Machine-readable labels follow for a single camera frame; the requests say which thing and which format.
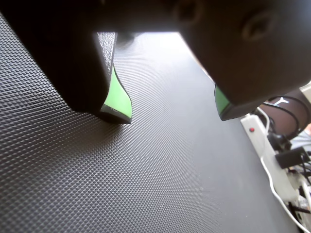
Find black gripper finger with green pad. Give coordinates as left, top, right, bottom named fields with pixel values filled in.
left=0, top=0, right=133, bottom=125
left=176, top=0, right=311, bottom=121

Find dark brown round object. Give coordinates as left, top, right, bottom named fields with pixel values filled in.
left=257, top=88, right=311, bottom=140

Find white power strip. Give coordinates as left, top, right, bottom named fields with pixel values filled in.
left=256, top=106, right=311, bottom=233
left=240, top=113, right=299, bottom=202

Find black power adapter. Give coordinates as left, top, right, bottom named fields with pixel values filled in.
left=275, top=146, right=311, bottom=170

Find black textured table mat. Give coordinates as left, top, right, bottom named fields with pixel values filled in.
left=0, top=12, right=302, bottom=233

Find black looping cables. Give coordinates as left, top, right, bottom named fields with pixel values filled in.
left=262, top=96, right=311, bottom=140

